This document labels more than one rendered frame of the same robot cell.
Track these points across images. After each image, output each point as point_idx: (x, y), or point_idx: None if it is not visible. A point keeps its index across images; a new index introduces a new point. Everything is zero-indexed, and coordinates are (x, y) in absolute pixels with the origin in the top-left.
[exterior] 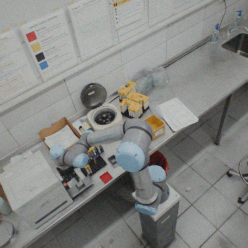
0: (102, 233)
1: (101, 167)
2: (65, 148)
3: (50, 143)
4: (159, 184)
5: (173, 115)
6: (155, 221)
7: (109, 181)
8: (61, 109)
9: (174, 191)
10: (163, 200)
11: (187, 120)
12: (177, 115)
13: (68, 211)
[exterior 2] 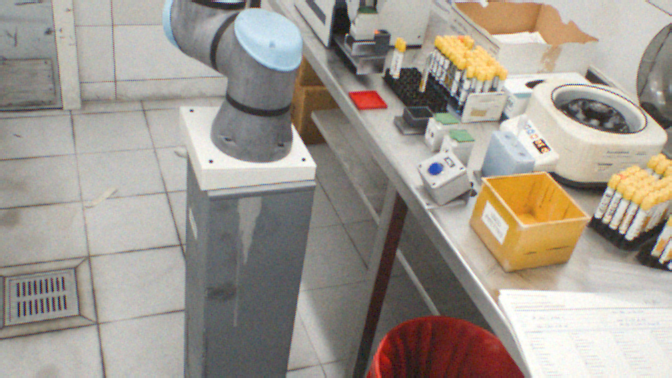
0: (308, 306)
1: (405, 100)
2: (469, 17)
3: (514, 38)
4: (230, 29)
5: (601, 330)
6: (179, 125)
7: (350, 103)
8: (627, 35)
9: (227, 165)
10: (213, 121)
11: (553, 362)
12: (595, 344)
13: (307, 40)
